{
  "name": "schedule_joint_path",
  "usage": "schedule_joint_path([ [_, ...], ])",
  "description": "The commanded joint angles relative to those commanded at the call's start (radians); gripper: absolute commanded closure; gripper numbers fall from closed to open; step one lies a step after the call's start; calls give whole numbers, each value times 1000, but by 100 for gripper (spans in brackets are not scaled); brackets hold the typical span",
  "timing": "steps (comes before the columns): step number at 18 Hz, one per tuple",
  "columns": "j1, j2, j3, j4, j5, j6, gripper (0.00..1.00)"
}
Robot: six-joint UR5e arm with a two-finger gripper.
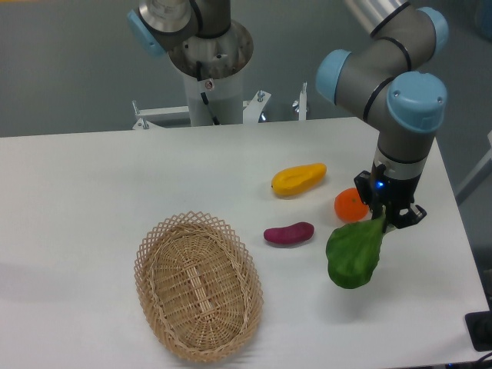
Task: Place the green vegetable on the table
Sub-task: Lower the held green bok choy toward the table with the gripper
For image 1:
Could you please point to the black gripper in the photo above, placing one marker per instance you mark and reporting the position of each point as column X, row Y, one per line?
column 389, row 190

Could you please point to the green leaf vegetable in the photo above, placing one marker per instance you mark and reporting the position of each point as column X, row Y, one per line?
column 353, row 252

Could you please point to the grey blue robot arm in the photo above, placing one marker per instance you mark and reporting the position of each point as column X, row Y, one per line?
column 381, row 86

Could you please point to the orange fruit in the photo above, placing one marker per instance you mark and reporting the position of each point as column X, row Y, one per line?
column 349, row 207

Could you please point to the yellow papaya half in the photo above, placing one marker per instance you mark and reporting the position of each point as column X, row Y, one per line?
column 297, row 180

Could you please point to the purple sweet potato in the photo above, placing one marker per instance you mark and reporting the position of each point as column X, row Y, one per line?
column 289, row 235

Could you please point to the black device at table edge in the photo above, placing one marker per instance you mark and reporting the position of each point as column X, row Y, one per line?
column 479, row 329

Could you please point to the woven wicker basket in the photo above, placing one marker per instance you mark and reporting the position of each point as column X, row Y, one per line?
column 198, row 287

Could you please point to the white metal frame right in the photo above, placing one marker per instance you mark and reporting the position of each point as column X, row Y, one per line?
column 475, row 177

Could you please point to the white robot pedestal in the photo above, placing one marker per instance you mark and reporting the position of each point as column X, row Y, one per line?
column 212, row 70

